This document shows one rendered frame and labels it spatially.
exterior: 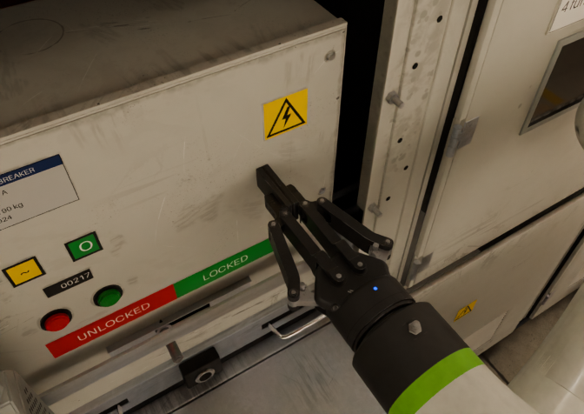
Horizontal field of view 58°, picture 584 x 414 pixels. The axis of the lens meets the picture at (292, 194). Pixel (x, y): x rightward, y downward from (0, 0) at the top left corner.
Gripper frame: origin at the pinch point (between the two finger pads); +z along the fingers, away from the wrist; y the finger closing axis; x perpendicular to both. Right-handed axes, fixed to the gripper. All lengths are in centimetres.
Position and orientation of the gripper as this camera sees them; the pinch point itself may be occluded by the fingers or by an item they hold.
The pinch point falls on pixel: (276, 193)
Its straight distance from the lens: 60.6
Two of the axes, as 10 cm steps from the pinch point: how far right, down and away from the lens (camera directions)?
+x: 0.0, -6.7, -7.4
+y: 8.5, -3.9, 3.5
